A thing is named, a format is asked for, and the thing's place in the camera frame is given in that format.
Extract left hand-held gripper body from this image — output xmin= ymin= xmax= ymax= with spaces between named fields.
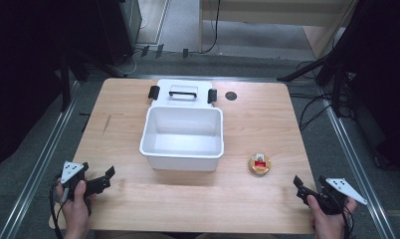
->
xmin=60 ymin=160 xmax=91 ymax=201

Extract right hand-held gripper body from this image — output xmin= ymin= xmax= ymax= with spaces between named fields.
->
xmin=316 ymin=174 xmax=368 ymax=216

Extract round gold tin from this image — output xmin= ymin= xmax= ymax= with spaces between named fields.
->
xmin=248 ymin=152 xmax=273 ymax=176

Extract white plastic storage box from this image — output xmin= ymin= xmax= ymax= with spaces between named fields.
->
xmin=138 ymin=105 xmax=225 ymax=173

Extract white box lid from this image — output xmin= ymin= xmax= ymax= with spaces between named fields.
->
xmin=147 ymin=78 xmax=219 ymax=109

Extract person's right hand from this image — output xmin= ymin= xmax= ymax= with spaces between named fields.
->
xmin=305 ymin=194 xmax=358 ymax=233

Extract person's left hand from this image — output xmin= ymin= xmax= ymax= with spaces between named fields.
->
xmin=55 ymin=179 xmax=97 ymax=232

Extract black metal stand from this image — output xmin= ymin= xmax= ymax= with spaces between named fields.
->
xmin=57 ymin=49 xmax=91 ymax=113

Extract dark curtain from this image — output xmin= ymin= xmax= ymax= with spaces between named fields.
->
xmin=0 ymin=0 xmax=102 ymax=172
xmin=343 ymin=0 xmax=400 ymax=177

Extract black tripod stand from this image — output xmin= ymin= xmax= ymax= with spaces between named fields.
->
xmin=276 ymin=0 xmax=375 ymax=118

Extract dark computer cabinet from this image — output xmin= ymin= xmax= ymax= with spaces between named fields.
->
xmin=96 ymin=0 xmax=143 ymax=67

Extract light wooden furniture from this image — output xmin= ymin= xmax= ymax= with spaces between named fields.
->
xmin=198 ymin=0 xmax=359 ymax=60

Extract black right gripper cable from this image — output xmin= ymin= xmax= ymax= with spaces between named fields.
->
xmin=339 ymin=203 xmax=355 ymax=239

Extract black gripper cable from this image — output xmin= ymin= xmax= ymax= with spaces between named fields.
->
xmin=339 ymin=203 xmax=355 ymax=239
xmin=49 ymin=173 xmax=67 ymax=239

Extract metal floor rail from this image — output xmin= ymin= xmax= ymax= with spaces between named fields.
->
xmin=318 ymin=87 xmax=399 ymax=239
xmin=0 ymin=79 xmax=82 ymax=239

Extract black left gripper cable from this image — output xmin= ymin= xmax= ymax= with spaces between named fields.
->
xmin=49 ymin=173 xmax=67 ymax=239

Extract black floor cables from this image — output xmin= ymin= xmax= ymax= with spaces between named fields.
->
xmin=289 ymin=59 xmax=335 ymax=131

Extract white floor cable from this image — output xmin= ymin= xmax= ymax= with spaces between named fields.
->
xmin=120 ymin=18 xmax=149 ymax=76

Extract black hanging cable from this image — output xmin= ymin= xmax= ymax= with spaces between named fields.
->
xmin=202 ymin=0 xmax=222 ymax=55

